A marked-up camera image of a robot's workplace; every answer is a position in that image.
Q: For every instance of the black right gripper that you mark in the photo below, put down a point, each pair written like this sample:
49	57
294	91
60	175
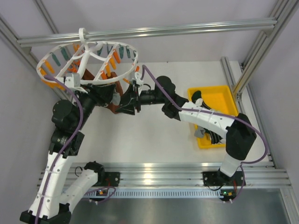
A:
130	97

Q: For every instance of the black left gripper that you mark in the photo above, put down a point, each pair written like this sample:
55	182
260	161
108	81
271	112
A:
103	94

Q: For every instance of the white round clip hanger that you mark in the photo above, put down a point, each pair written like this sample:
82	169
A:
107	53

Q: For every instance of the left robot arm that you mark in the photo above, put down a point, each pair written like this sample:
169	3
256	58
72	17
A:
53	203

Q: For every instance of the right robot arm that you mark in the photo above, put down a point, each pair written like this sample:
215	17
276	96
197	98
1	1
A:
235	130

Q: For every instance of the yellow plastic tray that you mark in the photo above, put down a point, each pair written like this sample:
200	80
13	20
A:
220	99

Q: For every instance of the aluminium top crossbar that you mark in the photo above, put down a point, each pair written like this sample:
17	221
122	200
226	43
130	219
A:
187	29

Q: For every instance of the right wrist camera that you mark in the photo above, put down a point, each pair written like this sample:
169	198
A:
136	77

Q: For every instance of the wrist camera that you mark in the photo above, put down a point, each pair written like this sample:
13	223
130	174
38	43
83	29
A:
72	80
136	77

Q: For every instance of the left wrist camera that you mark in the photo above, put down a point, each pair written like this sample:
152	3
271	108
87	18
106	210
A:
72	80

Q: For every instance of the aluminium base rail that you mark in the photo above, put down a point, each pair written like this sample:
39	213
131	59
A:
262	175

